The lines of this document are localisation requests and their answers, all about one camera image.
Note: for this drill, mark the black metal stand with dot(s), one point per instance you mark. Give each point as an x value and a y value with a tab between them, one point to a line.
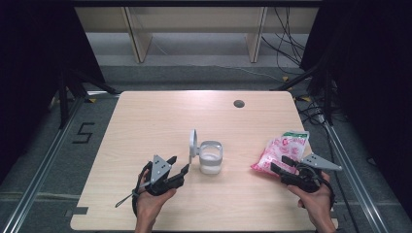
327	93
64	97

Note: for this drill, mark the clear plastic bag pink print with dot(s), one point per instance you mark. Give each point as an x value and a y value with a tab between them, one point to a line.
281	150

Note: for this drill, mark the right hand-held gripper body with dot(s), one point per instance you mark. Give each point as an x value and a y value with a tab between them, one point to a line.
304	179

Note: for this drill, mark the person's left hand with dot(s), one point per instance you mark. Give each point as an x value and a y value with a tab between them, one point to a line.
149	207

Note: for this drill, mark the black frame bar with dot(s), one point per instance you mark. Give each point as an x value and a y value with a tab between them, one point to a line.
194	3

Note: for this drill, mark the dark curtain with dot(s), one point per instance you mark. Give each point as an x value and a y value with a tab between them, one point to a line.
372	81
32	64

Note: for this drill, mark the metal floor rail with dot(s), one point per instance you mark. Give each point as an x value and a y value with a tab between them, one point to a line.
353	174
39	174

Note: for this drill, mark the white hinged jar lid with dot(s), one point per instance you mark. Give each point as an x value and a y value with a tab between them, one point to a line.
193	142

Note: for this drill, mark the person's right hand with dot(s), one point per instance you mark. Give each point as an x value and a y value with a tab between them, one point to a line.
317	204

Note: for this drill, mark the light wooden shelf unit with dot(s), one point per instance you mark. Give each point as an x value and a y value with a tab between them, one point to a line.
194	19

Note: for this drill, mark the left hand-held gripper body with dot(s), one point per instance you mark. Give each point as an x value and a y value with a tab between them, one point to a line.
158	174

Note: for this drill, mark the clear glass jar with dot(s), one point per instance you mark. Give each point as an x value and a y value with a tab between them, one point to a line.
210	161

